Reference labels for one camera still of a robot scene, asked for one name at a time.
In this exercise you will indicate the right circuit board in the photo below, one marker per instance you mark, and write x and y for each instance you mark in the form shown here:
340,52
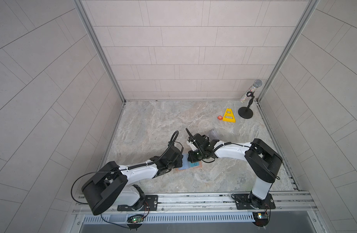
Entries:
261,219

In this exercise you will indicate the teal VIP card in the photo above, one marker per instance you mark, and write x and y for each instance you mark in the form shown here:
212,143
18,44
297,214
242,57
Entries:
192,165

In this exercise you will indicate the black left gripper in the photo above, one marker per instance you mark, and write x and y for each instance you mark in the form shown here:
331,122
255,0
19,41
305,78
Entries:
179,159

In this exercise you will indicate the black microphone stand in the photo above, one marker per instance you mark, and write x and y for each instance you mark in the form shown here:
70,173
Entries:
246,112

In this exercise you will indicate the yellow triangular plastic block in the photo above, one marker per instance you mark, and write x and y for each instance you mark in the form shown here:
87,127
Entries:
229,116

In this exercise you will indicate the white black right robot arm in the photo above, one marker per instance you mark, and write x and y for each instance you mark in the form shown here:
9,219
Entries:
264,161

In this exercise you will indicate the glitter microphone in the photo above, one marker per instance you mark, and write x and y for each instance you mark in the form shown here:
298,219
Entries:
257,83

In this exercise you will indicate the left green circuit board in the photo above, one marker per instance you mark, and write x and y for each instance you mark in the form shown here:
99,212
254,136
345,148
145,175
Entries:
135,219

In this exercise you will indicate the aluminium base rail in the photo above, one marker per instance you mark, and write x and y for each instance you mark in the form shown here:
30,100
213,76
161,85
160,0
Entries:
289,212

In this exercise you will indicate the tan leather card holder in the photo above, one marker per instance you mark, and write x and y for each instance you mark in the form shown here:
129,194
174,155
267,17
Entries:
185,161

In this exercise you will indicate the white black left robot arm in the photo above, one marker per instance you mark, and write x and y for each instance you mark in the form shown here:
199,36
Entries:
116,184

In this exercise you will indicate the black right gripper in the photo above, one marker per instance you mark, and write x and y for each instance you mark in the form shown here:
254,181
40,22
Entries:
192,158

